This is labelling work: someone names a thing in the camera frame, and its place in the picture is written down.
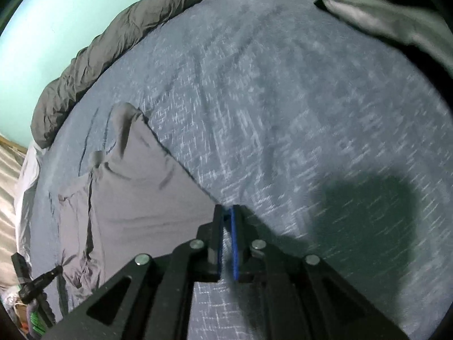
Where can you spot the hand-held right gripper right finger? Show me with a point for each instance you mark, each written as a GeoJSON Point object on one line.
{"type": "Point", "coordinates": [235, 251]}

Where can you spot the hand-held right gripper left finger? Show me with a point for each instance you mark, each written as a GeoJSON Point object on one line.
{"type": "Point", "coordinates": [220, 251]}

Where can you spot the grey garment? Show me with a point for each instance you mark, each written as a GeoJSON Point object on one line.
{"type": "Point", "coordinates": [141, 191]}

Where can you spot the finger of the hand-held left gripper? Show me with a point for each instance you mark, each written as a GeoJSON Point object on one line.
{"type": "Point", "coordinates": [47, 275]}

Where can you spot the blue patterned bed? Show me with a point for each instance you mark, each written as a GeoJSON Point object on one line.
{"type": "Point", "coordinates": [283, 113]}

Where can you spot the light grey sheet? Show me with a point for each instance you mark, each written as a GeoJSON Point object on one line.
{"type": "Point", "coordinates": [28, 184]}

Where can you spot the person's left hand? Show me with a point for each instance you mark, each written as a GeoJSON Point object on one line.
{"type": "Point", "coordinates": [35, 320]}

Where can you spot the beige curtain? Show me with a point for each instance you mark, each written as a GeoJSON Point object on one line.
{"type": "Point", "coordinates": [9, 191]}

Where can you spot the colourful bag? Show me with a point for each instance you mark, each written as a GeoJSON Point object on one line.
{"type": "Point", "coordinates": [16, 311]}

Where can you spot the dark grey rolled duvet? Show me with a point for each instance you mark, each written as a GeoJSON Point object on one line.
{"type": "Point", "coordinates": [116, 39]}

